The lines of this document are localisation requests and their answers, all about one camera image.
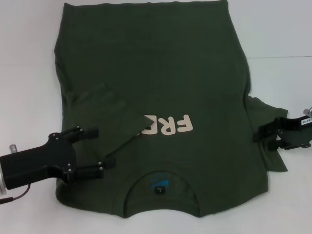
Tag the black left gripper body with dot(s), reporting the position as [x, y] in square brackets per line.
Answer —
[39, 161]

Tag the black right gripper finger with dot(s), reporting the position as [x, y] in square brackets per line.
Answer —
[265, 131]
[282, 145]

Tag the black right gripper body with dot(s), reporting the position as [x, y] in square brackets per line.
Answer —
[296, 132]

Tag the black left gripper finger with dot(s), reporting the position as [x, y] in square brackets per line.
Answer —
[92, 171]
[84, 134]

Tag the dark green FREE t-shirt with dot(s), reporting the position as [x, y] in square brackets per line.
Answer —
[151, 73]

